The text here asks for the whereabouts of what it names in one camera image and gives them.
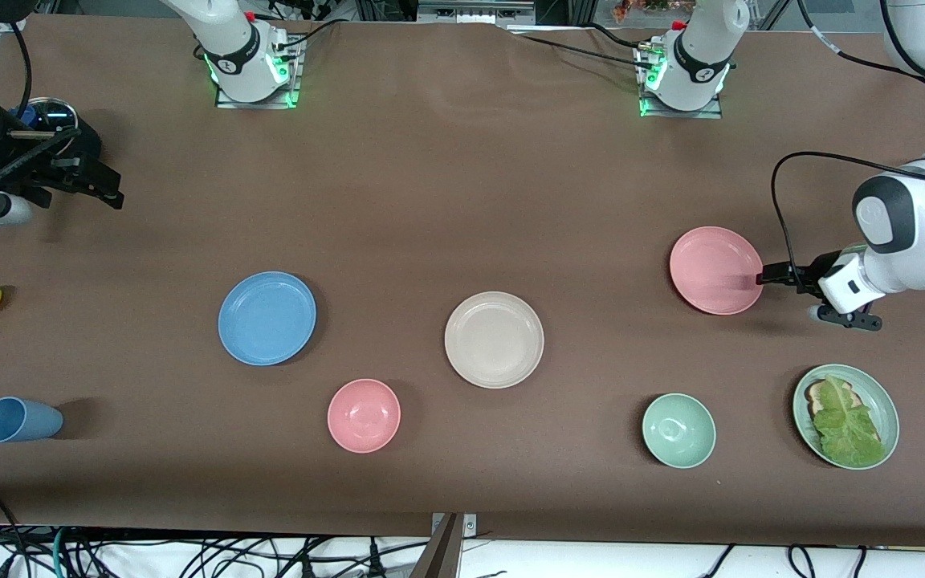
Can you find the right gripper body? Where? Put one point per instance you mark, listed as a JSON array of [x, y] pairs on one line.
[[38, 163]]

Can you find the pink plate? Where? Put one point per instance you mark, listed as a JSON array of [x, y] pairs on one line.
[[711, 270]]

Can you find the blue plate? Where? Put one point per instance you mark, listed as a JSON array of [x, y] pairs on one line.
[[267, 319]]

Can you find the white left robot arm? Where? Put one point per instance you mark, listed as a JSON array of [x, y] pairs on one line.
[[920, 233]]

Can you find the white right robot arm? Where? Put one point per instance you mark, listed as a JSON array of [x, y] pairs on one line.
[[230, 48]]

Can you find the toasted bread slice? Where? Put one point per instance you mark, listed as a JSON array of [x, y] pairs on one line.
[[816, 395]]

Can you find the green plate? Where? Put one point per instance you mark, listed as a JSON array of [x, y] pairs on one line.
[[878, 395]]

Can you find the green lettuce leaf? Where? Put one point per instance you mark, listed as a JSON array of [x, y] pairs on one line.
[[848, 425]]

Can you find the green bowl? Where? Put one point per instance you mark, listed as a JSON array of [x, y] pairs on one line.
[[678, 430]]

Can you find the blue cup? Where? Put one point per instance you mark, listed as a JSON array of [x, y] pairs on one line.
[[21, 420]]

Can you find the beige plate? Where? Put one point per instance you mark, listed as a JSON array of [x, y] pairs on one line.
[[495, 339]]

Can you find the brown table cover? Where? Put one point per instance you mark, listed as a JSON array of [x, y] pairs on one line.
[[430, 201]]

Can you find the pink bowl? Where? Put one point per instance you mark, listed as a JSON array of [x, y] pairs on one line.
[[364, 415]]

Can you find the aluminium side rail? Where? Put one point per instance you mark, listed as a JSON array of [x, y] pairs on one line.
[[11, 24]]

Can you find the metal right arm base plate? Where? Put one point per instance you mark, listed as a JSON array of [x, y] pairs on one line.
[[254, 104]]

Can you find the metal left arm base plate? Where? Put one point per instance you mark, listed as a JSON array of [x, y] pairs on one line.
[[679, 114]]

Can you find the small metal bracket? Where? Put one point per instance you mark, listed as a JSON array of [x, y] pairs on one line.
[[469, 523]]

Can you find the aluminium frame profile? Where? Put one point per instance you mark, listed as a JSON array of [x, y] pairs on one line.
[[474, 10]]

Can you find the dark wooden post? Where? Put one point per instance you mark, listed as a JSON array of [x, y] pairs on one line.
[[440, 558]]

